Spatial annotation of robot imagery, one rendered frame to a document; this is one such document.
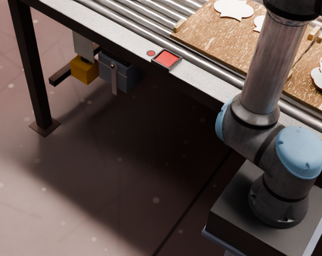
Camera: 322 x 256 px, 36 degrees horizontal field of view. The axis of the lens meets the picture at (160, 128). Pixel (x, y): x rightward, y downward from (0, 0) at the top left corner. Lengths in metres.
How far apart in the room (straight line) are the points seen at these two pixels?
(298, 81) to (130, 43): 0.57
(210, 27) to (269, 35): 0.78
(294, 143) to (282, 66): 0.19
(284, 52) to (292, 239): 0.48
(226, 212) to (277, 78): 0.38
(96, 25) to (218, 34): 0.43
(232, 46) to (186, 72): 0.20
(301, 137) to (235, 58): 0.60
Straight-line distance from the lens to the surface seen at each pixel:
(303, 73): 1.69
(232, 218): 1.26
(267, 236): 1.25
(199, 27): 1.78
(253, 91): 1.10
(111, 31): 1.78
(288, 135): 1.15
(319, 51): 1.79
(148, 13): 1.86
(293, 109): 1.59
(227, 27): 1.80
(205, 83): 1.61
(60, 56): 3.06
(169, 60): 1.65
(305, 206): 1.27
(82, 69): 1.96
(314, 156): 1.14
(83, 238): 2.31
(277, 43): 1.02
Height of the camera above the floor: 2.05
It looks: 51 degrees down
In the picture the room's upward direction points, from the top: 4 degrees clockwise
